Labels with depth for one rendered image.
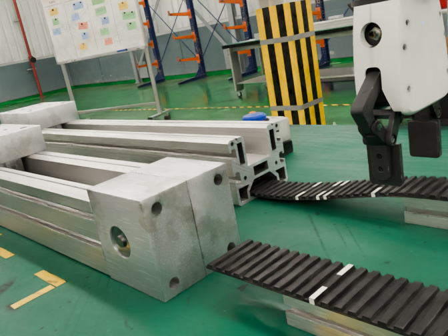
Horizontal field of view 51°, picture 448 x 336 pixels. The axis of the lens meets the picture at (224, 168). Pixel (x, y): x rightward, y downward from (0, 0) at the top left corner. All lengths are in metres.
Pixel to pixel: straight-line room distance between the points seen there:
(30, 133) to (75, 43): 6.02
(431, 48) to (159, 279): 0.31
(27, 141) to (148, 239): 0.42
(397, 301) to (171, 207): 0.19
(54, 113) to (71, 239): 0.57
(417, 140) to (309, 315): 0.25
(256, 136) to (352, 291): 0.35
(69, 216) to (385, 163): 0.32
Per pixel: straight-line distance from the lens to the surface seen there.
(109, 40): 6.43
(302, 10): 3.93
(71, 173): 0.66
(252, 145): 0.65
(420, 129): 0.53
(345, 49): 9.34
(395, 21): 0.43
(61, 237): 0.57
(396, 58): 0.43
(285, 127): 0.78
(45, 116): 1.07
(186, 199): 0.42
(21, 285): 0.55
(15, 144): 0.78
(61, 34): 6.91
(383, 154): 0.45
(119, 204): 0.42
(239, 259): 0.40
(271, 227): 0.53
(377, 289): 0.34
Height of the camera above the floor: 0.99
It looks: 16 degrees down
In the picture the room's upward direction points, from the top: 11 degrees counter-clockwise
